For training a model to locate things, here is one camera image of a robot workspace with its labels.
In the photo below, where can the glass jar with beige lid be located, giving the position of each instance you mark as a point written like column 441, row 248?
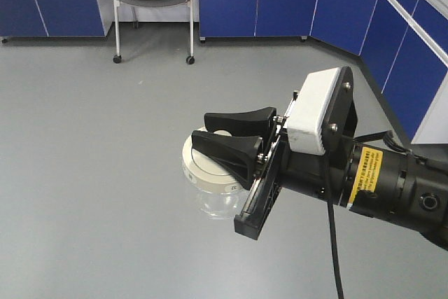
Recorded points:
column 215, row 191

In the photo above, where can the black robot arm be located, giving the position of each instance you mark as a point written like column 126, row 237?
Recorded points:
column 369, row 175

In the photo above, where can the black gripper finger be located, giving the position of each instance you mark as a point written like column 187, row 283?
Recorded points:
column 247, row 124
column 238, row 155

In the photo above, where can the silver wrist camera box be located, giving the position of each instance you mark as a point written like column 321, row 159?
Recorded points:
column 321, row 111

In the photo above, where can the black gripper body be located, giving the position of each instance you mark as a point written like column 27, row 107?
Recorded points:
column 319, row 176

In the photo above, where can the blue lab wall cabinets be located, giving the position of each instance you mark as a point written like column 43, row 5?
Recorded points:
column 402, row 42

